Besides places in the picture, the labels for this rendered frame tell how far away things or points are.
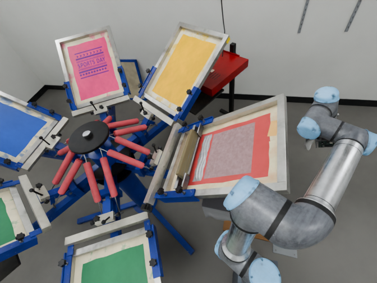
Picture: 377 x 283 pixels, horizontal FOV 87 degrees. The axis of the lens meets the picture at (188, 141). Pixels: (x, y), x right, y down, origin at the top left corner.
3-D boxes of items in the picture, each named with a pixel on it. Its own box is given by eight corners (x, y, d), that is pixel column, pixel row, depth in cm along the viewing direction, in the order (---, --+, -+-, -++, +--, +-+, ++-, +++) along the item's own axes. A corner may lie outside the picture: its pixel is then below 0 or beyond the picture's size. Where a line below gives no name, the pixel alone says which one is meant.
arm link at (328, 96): (308, 98, 72) (319, 82, 74) (308, 119, 79) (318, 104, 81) (333, 102, 66) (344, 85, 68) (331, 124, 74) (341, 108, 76)
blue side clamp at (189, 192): (201, 193, 114) (193, 187, 110) (199, 201, 111) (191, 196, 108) (166, 195, 133) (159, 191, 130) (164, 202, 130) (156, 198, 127)
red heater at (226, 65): (216, 56, 245) (215, 46, 236) (248, 67, 222) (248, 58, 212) (180, 82, 224) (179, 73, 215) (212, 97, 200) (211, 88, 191)
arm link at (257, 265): (266, 304, 78) (273, 305, 68) (237, 277, 85) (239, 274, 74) (281, 276, 83) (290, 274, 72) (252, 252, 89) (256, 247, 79)
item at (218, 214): (263, 222, 161) (271, 207, 133) (263, 233, 157) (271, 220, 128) (207, 210, 174) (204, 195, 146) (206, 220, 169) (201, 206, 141)
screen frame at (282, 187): (286, 97, 113) (284, 92, 111) (290, 194, 80) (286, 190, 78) (185, 132, 163) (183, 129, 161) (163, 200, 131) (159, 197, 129)
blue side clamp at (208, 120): (217, 122, 145) (212, 115, 141) (216, 127, 142) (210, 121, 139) (187, 132, 164) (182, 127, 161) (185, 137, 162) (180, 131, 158)
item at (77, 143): (164, 189, 257) (122, 115, 152) (153, 220, 235) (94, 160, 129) (137, 183, 268) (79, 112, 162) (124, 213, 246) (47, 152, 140)
